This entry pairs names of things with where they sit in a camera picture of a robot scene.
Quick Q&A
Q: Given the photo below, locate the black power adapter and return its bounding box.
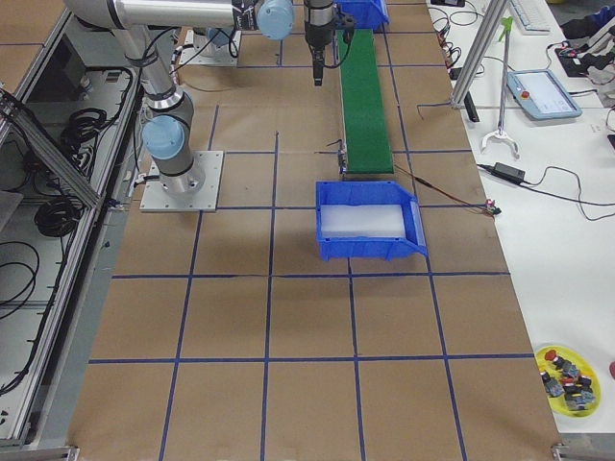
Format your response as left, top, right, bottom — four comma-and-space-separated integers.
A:
492, 162, 526, 184

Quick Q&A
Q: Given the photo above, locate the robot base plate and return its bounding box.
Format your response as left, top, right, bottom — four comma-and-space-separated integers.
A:
179, 28, 241, 67
139, 151, 224, 212

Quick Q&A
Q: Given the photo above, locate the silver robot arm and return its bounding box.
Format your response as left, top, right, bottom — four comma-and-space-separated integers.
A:
66, 1, 295, 196

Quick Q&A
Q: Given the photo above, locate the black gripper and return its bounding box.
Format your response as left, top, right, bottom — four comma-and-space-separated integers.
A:
304, 0, 334, 86

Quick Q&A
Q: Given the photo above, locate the left blue storage bin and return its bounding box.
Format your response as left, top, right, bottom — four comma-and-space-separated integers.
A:
336, 0, 389, 31

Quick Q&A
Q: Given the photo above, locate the right white foam pad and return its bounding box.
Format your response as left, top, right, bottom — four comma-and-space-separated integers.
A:
320, 205, 406, 238

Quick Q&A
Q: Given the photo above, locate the teach pendant tablet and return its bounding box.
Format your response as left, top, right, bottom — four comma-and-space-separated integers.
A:
507, 69, 582, 120

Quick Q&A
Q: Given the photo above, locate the blue storage bin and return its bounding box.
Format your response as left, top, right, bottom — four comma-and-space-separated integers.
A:
315, 181, 428, 260
336, 0, 389, 31

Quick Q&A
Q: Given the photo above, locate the right blue storage bin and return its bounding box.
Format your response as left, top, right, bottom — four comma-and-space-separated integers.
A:
315, 181, 428, 260

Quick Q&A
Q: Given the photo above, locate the green conveyor belt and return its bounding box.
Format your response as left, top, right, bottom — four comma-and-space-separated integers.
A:
340, 29, 394, 175

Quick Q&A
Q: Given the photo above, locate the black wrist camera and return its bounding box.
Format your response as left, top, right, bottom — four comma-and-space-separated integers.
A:
335, 10, 356, 46

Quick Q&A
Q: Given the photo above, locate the aluminium frame post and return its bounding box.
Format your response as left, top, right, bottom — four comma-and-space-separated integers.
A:
450, 0, 508, 109

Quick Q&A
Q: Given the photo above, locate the black handle bar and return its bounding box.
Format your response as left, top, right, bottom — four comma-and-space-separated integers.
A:
463, 91, 480, 123

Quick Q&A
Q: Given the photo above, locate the yellow plate of buttons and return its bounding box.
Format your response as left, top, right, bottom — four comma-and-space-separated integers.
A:
534, 345, 602, 418

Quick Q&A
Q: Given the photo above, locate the white keyboard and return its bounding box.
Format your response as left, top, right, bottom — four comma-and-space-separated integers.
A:
509, 0, 552, 36

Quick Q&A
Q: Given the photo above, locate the grabber reach tool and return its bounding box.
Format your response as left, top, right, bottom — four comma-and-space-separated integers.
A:
480, 16, 520, 159

